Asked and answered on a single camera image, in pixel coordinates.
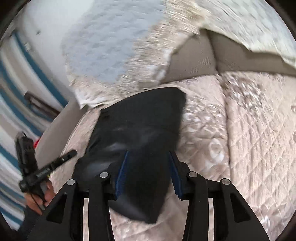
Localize beige floral quilted bedspread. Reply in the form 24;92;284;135
50;72;295;240

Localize person's left hand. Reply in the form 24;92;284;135
25;180;56;215

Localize blue white striped rug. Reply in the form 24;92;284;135
1;30;68;230

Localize black garment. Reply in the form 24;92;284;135
72;87;186;223

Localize dark slipper on rug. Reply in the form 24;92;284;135
23;91;60;121

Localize white lace blue headboard cover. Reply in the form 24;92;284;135
62;1;295;108

